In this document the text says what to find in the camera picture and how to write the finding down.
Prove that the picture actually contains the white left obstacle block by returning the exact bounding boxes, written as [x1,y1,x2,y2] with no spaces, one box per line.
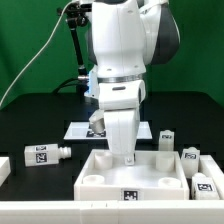
[0,157,11,186]

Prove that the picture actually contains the white front obstacle rail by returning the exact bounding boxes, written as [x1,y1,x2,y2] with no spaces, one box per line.
[0,200,224,224]

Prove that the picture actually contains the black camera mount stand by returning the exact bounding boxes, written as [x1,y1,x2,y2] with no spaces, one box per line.
[53,1,89,94]

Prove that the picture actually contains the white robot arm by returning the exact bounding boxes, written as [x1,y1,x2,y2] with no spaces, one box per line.
[81,0,180,165]

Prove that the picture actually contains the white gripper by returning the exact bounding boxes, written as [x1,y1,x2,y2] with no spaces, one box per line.
[99,80,146,166]

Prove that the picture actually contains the white obstacle rail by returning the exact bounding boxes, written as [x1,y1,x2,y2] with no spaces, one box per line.
[0,200,224,224]
[199,155,224,200]

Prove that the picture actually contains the white square tabletop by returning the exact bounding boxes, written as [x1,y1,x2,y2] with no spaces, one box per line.
[74,149,189,201]

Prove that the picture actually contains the black cables at base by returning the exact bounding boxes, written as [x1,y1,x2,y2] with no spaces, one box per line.
[51,77,90,94]

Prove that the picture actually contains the white cable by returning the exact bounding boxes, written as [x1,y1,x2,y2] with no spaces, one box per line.
[0,0,78,108]

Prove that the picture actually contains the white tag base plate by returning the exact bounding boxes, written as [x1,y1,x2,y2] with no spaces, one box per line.
[64,121,152,141]

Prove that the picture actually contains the white right obstacle rail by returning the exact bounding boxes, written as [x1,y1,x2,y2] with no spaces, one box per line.
[199,155,224,200]

